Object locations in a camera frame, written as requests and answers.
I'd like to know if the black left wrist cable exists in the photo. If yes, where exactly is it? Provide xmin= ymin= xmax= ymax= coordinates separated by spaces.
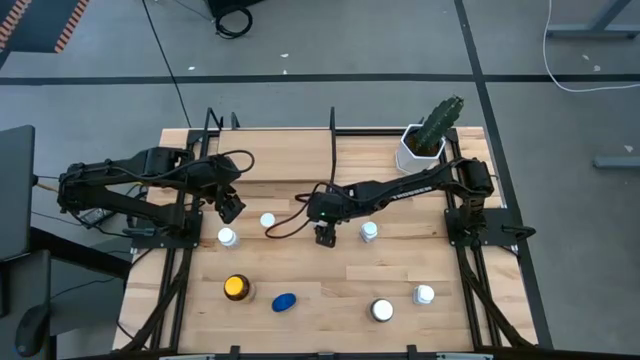
xmin=214 ymin=148 xmax=256 ymax=177

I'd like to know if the white aspirin bottle green label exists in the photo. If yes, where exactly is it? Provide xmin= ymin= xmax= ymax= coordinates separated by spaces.
xmin=217 ymin=226 xmax=240 ymax=250

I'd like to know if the black metal shelf frame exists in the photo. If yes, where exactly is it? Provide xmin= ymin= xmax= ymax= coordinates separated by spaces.
xmin=201 ymin=106 xmax=340 ymax=190

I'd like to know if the black mat orange striped edge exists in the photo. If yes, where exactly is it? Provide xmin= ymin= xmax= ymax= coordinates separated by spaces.
xmin=0 ymin=0 xmax=91 ymax=55

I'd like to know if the grey metal desk leg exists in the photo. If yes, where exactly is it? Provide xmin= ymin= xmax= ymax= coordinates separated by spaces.
xmin=593 ymin=156 xmax=640 ymax=170
xmin=545 ymin=0 xmax=640 ymax=40

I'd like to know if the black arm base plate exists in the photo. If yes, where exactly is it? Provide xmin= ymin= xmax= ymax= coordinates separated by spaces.
xmin=443 ymin=206 xmax=537 ymax=248
xmin=130 ymin=209 xmax=204 ymax=250

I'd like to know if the green label bottle white cap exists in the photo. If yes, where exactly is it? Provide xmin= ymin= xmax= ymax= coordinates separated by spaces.
xmin=368 ymin=297 xmax=395 ymax=324

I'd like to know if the amber bottle yellow cap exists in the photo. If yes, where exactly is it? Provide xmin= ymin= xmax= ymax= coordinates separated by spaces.
xmin=222 ymin=273 xmax=256 ymax=304

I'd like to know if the black monitor panel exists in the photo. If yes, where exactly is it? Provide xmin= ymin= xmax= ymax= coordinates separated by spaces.
xmin=0 ymin=124 xmax=37 ymax=262

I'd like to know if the black aluminium table frame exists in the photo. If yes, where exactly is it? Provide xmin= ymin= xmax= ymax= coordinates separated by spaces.
xmin=117 ymin=127 xmax=541 ymax=360

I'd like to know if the black computer mouse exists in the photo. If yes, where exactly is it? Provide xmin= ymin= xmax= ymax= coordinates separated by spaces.
xmin=13 ymin=302 xmax=52 ymax=359

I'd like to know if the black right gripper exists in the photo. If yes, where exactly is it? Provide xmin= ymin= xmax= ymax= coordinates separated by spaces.
xmin=305 ymin=188 xmax=351 ymax=249

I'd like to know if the black equipment box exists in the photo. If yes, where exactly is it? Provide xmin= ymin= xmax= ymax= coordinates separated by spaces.
xmin=205 ymin=0 xmax=266 ymax=19

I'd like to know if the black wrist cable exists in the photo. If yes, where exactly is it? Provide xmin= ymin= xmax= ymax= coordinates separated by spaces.
xmin=263 ymin=182 xmax=326 ymax=240
xmin=214 ymin=148 xmax=256 ymax=177

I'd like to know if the long black floor cable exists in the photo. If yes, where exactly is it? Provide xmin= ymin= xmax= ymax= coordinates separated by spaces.
xmin=141 ymin=0 xmax=192 ymax=129

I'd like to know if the black side desk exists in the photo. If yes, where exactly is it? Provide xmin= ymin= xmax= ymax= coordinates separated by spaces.
xmin=0 ymin=227 xmax=134 ymax=360

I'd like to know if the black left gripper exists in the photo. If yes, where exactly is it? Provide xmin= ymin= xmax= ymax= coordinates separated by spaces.
xmin=192 ymin=154 xmax=247 ymax=225

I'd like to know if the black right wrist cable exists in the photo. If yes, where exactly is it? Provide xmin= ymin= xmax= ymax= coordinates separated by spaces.
xmin=263 ymin=182 xmax=326 ymax=240

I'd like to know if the white melatonin bottle blue label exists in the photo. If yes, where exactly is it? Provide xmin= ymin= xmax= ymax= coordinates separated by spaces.
xmin=359 ymin=221 xmax=380 ymax=244

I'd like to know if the black power adapter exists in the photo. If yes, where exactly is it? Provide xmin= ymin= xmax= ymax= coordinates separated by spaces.
xmin=79 ymin=207 xmax=119 ymax=229

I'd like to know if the blue Tums antacid bottle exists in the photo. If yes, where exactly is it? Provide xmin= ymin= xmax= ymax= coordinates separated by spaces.
xmin=271 ymin=292 xmax=298 ymax=314

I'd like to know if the white floor cable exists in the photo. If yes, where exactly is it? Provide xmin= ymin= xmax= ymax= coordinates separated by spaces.
xmin=542 ymin=0 xmax=640 ymax=94

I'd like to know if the coiled black cable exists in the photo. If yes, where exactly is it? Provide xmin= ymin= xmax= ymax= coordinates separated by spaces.
xmin=214 ymin=4 xmax=254 ymax=40

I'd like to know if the white bottle pale blue label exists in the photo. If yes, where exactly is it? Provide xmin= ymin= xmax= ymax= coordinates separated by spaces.
xmin=412 ymin=283 xmax=436 ymax=306

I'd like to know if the tall green cactus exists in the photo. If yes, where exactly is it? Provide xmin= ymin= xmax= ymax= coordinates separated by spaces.
xmin=413 ymin=95 xmax=465 ymax=157

